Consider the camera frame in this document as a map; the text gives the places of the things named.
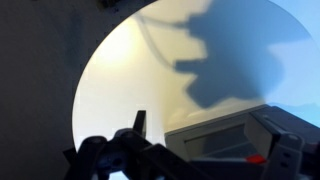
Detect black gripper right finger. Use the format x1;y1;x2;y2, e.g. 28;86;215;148
244;112;320;180

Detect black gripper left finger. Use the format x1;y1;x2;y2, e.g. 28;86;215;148
63;110;214;180

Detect grey toy oven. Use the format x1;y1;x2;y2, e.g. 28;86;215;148
164;103;320;168

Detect red oven door handle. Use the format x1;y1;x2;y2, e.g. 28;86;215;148
245;154;268;165

